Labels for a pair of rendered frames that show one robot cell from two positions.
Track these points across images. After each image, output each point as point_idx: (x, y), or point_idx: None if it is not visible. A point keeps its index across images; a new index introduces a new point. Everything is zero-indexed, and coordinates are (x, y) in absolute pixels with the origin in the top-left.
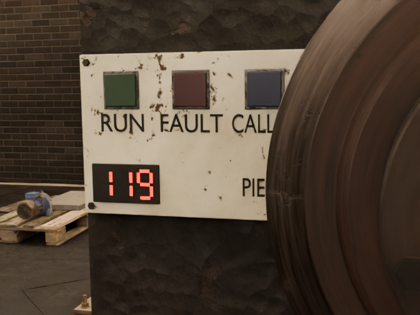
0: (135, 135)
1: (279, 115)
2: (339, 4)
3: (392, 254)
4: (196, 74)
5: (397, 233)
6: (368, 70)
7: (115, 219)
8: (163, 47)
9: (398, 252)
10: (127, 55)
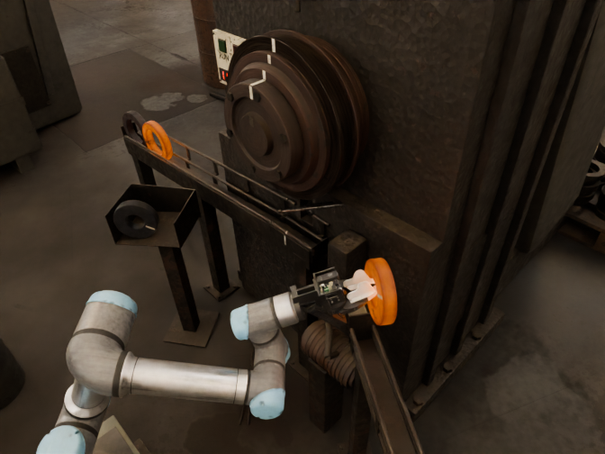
0: (227, 61)
1: (227, 79)
2: (233, 53)
3: (227, 127)
4: (237, 47)
5: (227, 122)
6: (236, 76)
7: None
8: (233, 32)
9: (228, 127)
10: (222, 34)
